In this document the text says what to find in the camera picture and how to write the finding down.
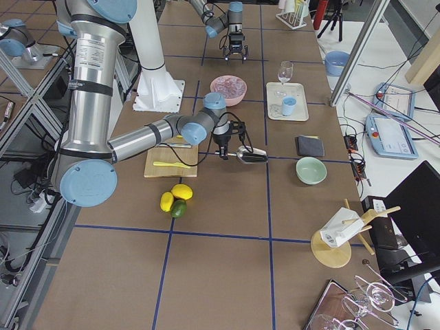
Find clear ice cubes pile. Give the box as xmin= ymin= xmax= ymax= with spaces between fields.
xmin=213 ymin=76 xmax=246 ymax=98

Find blue teach pendant near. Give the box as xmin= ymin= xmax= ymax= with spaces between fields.
xmin=365 ymin=114 xmax=419 ymax=160

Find green lime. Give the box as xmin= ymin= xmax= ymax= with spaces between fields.
xmin=170 ymin=199 xmax=187 ymax=219

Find pink bowl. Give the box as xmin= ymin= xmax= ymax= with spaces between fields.
xmin=210 ymin=75 xmax=248 ymax=107

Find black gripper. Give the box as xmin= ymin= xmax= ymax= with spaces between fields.
xmin=222 ymin=33 xmax=248 ymax=62
xmin=213 ymin=120 xmax=246 ymax=160

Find yellow plastic knife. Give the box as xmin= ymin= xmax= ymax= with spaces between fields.
xmin=153 ymin=161 xmax=191 ymax=169

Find silver metal ice scoop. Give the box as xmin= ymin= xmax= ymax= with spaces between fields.
xmin=228 ymin=146 xmax=268 ymax=164

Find wooden cutting board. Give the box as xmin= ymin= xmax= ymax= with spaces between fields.
xmin=144 ymin=137 xmax=199 ymax=178

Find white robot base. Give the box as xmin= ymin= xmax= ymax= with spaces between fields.
xmin=129 ymin=0 xmax=185 ymax=113

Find green bowl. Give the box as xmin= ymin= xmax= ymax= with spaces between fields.
xmin=296 ymin=157 xmax=327 ymax=185

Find blue teach pendant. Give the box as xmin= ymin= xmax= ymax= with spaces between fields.
xmin=373 ymin=82 xmax=415 ymax=121
xmin=365 ymin=114 xmax=419 ymax=160

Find hanging wine glasses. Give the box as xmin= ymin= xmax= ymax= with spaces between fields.
xmin=304 ymin=259 xmax=408 ymax=329

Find steel muddler cylinder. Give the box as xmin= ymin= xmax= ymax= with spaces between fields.
xmin=158 ymin=143 xmax=192 ymax=148

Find black monitor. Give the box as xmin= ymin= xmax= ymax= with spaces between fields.
xmin=362 ymin=161 xmax=439 ymax=284

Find clear wine glass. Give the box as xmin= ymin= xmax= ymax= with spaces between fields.
xmin=274 ymin=61 xmax=294 ymax=98

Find light blue cup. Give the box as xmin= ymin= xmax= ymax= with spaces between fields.
xmin=281 ymin=96 xmax=297 ymax=117

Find white cup rack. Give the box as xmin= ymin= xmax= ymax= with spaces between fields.
xmin=276 ymin=0 xmax=309 ymax=30

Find blue bowl on side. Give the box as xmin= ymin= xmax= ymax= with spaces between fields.
xmin=324 ymin=51 xmax=350 ymax=77

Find grey folded cloth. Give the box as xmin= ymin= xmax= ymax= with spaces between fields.
xmin=296 ymin=135 xmax=325 ymax=157

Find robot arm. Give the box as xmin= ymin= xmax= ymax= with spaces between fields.
xmin=188 ymin=0 xmax=248 ymax=62
xmin=52 ymin=1 xmax=238 ymax=207

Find cream serving tray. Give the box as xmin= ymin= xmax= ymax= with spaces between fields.
xmin=266 ymin=82 xmax=309 ymax=122

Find yellow lemon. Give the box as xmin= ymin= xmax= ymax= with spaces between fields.
xmin=159 ymin=191 xmax=175 ymax=212
xmin=171 ymin=184 xmax=193 ymax=200

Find blue teach pendant far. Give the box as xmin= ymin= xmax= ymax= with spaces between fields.
xmin=373 ymin=82 xmax=415 ymax=121

